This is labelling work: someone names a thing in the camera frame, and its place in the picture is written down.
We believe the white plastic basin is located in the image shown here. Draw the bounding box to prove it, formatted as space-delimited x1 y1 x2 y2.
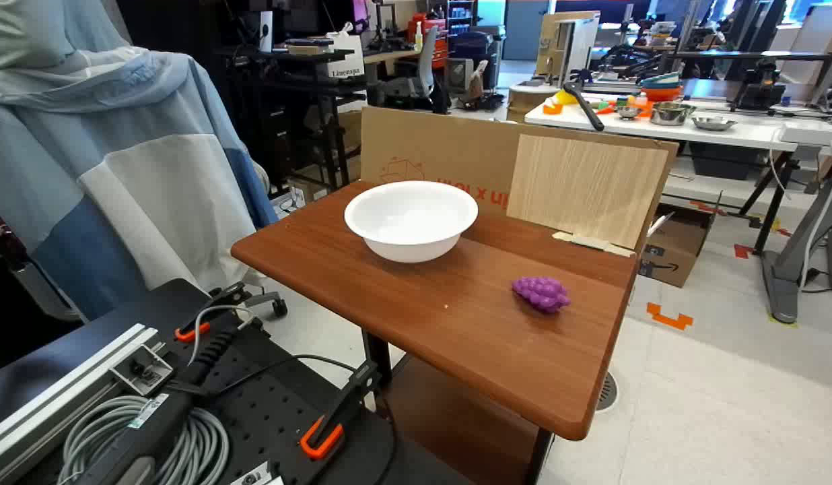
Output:
342 178 482 266

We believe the brown wooden side table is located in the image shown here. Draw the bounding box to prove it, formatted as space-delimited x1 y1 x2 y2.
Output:
229 178 646 485

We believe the brown cardboard sheet, red print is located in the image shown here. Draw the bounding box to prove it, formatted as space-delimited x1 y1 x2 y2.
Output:
358 105 525 216

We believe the purple toy grape bunch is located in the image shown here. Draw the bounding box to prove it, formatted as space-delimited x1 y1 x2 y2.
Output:
509 274 572 318

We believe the light wood panel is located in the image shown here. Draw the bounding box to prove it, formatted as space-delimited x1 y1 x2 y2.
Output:
504 128 681 258

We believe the yellow orange plastic part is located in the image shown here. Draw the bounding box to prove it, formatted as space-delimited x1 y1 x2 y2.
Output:
541 88 582 119

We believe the black clamp with orange tip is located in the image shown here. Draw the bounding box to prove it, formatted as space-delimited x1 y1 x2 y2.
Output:
173 318 216 348
296 361 381 465

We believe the open cardboard box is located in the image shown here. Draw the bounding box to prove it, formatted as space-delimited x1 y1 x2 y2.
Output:
634 200 719 290

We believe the blue grey patchwork blanket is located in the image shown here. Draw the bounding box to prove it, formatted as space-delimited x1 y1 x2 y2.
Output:
0 0 279 322

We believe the metal bowl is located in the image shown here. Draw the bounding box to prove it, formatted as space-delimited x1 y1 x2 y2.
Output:
689 111 738 134

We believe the white work table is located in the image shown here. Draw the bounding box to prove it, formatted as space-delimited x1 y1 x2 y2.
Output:
521 86 832 156

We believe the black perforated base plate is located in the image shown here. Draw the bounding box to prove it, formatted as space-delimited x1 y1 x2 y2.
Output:
0 276 477 485

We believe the coiled grey cable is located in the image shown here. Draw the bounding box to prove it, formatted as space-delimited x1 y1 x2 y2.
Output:
55 392 232 485

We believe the small aluminium bracket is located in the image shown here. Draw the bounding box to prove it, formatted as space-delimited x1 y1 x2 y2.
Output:
108 344 174 399

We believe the aluminium extrusion rail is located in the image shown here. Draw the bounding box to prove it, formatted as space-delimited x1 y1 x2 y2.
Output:
0 321 159 474

